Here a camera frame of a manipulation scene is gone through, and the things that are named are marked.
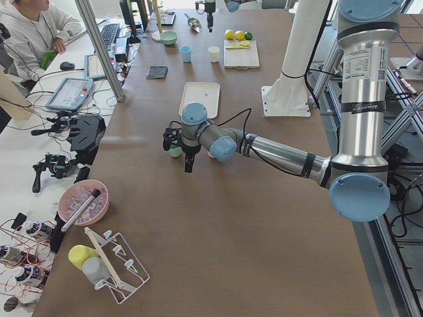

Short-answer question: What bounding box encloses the white wire dish rack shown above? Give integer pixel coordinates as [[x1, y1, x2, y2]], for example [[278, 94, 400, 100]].
[[85, 227, 151, 304]]

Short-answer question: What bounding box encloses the bamboo cutting board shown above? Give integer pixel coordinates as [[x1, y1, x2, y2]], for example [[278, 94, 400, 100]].
[[223, 40, 260, 69]]

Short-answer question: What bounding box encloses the aluminium frame post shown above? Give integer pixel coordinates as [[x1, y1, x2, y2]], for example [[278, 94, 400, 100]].
[[75, 0, 124, 102]]

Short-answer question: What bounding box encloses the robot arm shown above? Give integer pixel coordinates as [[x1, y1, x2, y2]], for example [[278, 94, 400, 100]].
[[195, 0, 249, 32], [163, 1, 401, 222]]

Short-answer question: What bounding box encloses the grey folded cloth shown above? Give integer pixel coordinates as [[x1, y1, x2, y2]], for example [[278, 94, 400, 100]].
[[146, 65, 168, 79]]

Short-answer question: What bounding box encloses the green lime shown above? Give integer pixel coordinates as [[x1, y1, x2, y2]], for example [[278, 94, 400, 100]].
[[244, 32, 253, 40]]

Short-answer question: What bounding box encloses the yellow plastic cup on rack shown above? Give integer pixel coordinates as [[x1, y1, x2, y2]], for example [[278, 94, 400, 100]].
[[68, 244, 98, 270]]

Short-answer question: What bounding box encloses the seated person in hoodie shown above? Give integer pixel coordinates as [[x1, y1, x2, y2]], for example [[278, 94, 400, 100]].
[[1, 1, 82, 82]]

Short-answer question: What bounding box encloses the green cup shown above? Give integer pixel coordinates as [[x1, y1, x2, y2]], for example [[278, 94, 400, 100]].
[[169, 146, 182, 158]]

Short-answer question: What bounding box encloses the metal scoop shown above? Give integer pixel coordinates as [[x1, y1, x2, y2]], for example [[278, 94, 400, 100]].
[[184, 13, 202, 34]]

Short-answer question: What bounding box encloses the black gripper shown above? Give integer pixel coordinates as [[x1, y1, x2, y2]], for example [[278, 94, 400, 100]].
[[163, 127, 200, 173], [195, 0, 216, 32]]

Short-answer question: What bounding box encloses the computer mouse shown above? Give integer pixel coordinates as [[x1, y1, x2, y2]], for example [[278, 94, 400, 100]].
[[59, 61, 75, 71]]

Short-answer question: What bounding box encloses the green bowl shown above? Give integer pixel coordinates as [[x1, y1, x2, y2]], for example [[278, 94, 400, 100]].
[[160, 30, 178, 46]]

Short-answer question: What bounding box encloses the wooden mug tree stand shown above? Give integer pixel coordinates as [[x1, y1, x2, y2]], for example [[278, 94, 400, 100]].
[[147, 0, 163, 43]]

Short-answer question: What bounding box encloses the grey plastic cup on rack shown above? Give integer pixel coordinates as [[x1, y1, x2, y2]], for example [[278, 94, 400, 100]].
[[82, 257, 111, 285]]

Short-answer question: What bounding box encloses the black keyboard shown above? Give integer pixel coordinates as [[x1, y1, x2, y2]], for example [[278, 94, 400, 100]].
[[100, 23, 120, 51]]

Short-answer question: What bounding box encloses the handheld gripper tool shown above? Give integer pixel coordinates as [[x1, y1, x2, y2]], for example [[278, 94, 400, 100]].
[[32, 153, 77, 193]]

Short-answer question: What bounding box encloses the whole lemon outer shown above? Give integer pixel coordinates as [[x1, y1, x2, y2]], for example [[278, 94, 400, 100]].
[[224, 29, 235, 40]]

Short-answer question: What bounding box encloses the cream rabbit tray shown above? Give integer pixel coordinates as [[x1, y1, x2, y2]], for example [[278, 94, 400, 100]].
[[178, 82, 220, 119]]

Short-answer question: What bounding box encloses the blue cup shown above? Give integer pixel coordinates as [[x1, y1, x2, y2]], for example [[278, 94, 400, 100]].
[[180, 46, 192, 63]]

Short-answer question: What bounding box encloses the teach pendant rear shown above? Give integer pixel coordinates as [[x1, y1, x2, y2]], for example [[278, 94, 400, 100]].
[[84, 53, 106, 81]]

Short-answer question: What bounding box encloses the pink bowl with ice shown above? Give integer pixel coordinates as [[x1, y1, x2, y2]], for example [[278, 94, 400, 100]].
[[58, 179, 110, 227]]

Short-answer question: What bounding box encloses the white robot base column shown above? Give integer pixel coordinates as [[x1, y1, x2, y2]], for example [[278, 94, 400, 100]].
[[262, 0, 331, 117]]

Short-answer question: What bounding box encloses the black monitor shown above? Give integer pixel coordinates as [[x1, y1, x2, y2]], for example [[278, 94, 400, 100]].
[[119, 0, 148, 44]]

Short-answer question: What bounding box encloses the cream yellow cup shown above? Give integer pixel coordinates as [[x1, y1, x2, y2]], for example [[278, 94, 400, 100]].
[[208, 46, 220, 63]]

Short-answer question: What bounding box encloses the teach pendant front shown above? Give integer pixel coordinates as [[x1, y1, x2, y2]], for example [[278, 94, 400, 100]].
[[46, 78, 93, 110]]

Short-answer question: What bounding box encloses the whole lemon near lime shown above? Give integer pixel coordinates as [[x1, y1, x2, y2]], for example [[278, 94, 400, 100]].
[[234, 30, 245, 41]]

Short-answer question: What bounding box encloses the metal tube in bowl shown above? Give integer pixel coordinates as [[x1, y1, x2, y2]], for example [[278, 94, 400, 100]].
[[61, 189, 101, 233]]

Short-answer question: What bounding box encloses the yellow toy knife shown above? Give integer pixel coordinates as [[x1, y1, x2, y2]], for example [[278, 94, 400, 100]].
[[225, 46, 250, 50]]

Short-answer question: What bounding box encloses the teach pendant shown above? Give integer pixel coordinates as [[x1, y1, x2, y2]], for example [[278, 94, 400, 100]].
[[46, 78, 93, 110], [84, 53, 106, 81]]

